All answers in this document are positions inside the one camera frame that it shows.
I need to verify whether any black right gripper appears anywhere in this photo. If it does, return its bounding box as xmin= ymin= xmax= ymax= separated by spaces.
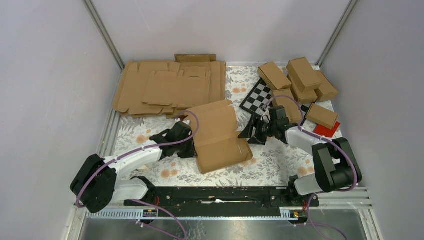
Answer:
xmin=237 ymin=114 xmax=277 ymax=146

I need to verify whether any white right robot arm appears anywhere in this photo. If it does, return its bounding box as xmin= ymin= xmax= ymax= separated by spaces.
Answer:
xmin=238 ymin=106 xmax=362 ymax=206

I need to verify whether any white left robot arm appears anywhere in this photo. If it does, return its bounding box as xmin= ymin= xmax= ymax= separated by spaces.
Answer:
xmin=70 ymin=121 xmax=199 ymax=213

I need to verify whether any folded cardboard box on chessboard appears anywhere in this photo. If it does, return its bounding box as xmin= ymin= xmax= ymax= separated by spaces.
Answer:
xmin=271 ymin=88 xmax=302 ymax=124

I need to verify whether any folded cardboard box lower stack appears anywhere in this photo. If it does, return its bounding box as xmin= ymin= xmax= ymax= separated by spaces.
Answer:
xmin=287 ymin=74 xmax=318 ymax=105

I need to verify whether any folded cardboard box stack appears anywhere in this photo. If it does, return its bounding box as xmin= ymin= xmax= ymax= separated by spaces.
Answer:
xmin=286 ymin=57 xmax=322 ymax=92
xmin=287 ymin=74 xmax=318 ymax=105

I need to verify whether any folded cardboard box top stack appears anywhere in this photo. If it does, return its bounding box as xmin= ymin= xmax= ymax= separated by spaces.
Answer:
xmin=286 ymin=57 xmax=322 ymax=92

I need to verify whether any black and white chessboard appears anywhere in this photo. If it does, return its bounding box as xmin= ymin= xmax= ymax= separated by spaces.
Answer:
xmin=240 ymin=78 xmax=306 ymax=116

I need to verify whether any stack of flat cardboard blanks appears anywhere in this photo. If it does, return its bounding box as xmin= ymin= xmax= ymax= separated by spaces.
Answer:
xmin=112 ymin=54 xmax=227 ymax=118

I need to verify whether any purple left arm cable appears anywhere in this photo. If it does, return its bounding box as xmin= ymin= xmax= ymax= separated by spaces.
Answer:
xmin=75 ymin=110 xmax=200 ymax=209

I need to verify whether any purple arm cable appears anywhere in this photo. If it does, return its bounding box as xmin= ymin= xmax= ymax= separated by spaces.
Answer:
xmin=261 ymin=95 xmax=359 ymax=193
xmin=75 ymin=110 xmax=200 ymax=209

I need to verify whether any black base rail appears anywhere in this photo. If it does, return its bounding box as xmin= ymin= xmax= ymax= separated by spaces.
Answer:
xmin=142 ymin=186 xmax=309 ymax=211

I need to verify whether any slotted metal cable duct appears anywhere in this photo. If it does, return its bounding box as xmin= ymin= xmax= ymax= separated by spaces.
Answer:
xmin=86 ymin=205 xmax=298 ymax=221

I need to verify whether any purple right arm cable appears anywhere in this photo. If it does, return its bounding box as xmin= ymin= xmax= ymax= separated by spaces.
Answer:
xmin=261 ymin=95 xmax=359 ymax=193

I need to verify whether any right aluminium corner post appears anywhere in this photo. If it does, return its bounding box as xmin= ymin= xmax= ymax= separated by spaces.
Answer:
xmin=315 ymin=0 xmax=360 ymax=67

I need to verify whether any aluminium corner post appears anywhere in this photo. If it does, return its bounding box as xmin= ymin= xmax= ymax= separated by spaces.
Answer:
xmin=82 ymin=0 xmax=125 ymax=71
xmin=315 ymin=0 xmax=360 ymax=67

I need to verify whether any left aluminium corner post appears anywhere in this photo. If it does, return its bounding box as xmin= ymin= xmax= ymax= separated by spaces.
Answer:
xmin=82 ymin=0 xmax=125 ymax=71

